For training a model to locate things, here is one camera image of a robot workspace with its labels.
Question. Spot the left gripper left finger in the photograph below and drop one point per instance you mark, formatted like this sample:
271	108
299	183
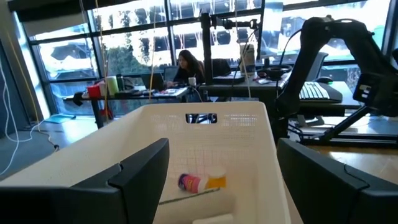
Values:
93	205

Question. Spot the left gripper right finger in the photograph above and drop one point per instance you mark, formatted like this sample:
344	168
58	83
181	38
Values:
335	202

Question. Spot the pink labelled bottle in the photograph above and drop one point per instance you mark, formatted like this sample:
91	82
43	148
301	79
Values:
191	183

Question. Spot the white plastic basket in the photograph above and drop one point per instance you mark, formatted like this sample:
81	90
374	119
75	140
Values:
217	140

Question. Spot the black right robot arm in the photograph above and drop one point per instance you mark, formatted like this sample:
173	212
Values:
326	34

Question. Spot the teal floor mat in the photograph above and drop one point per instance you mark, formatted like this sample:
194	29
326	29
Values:
59	118

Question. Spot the black keyboard pale keys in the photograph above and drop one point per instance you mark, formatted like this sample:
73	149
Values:
314	91

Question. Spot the red cup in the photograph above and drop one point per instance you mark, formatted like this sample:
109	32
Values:
93	91

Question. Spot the black office desk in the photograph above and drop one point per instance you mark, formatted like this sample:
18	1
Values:
140	95

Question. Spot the green cup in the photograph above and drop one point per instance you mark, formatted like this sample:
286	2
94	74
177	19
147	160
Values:
112	84

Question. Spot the black computer mouse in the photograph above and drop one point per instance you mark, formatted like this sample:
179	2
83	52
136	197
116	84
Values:
323	80

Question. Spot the dark bottle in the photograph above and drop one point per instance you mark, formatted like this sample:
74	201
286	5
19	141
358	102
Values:
120	82

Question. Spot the dark laptop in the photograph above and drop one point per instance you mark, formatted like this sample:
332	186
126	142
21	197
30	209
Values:
154	81

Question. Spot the black bowl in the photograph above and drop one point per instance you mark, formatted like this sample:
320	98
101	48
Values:
277	72

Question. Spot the person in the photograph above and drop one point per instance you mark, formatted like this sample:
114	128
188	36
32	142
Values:
188	70

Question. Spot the tall clear jar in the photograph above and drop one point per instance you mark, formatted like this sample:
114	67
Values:
247	59

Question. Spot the black pole stand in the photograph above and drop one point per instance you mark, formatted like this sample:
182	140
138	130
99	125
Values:
206	46

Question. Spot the black metal table frame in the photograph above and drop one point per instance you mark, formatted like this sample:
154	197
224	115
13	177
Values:
357	141

